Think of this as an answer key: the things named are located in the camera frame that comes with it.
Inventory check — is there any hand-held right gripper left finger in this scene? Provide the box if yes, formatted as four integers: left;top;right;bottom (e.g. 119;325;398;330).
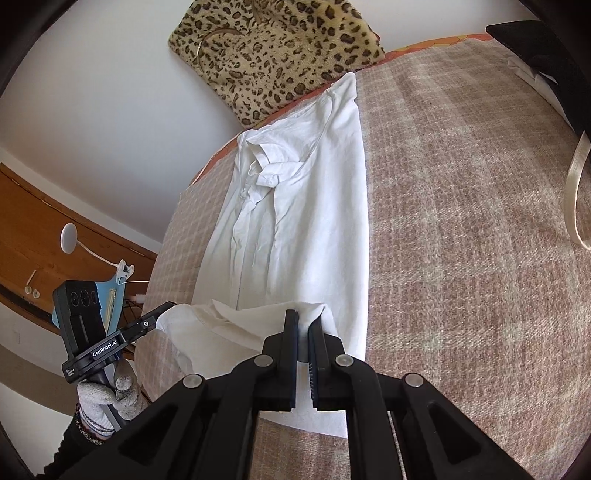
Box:
60;309;298;480

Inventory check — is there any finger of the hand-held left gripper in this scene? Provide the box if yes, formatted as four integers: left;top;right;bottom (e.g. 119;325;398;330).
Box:
121;301;178;344

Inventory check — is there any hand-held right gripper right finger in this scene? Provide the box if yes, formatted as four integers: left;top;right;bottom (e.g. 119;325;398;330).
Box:
308;318;532;480

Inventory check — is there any white t-shirt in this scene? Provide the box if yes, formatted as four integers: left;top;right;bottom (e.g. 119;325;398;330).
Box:
156;71;370;439

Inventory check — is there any person's left forearm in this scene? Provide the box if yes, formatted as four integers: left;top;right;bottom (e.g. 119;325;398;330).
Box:
34;406;107;480

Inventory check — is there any person's left hand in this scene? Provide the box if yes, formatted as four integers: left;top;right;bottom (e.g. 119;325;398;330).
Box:
76;360;151;437

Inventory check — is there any blue chair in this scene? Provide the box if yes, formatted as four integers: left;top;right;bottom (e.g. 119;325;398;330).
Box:
51;274;127;337

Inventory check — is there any white clip lamp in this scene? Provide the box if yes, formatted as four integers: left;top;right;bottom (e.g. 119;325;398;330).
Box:
60;223;136;284

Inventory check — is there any wooden door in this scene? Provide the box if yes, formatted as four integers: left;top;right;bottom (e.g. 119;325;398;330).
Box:
0;161;158;324

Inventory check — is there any plaid blanket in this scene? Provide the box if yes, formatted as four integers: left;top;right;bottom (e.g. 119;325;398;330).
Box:
134;37;591;480

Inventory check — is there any leopard print cushion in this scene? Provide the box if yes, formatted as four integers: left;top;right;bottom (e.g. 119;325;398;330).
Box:
167;0;386;130

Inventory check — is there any white garment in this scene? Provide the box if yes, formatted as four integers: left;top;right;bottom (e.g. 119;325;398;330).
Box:
507;55;583;134

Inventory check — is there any black garment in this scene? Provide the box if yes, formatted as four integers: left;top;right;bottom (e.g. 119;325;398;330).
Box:
485;21;591;139

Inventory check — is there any beaded bracelet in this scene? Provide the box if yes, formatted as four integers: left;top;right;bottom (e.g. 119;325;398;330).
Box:
74;404;105;446

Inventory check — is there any cream strap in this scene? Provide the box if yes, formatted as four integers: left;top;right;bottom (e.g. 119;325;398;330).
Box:
564;131;591;252

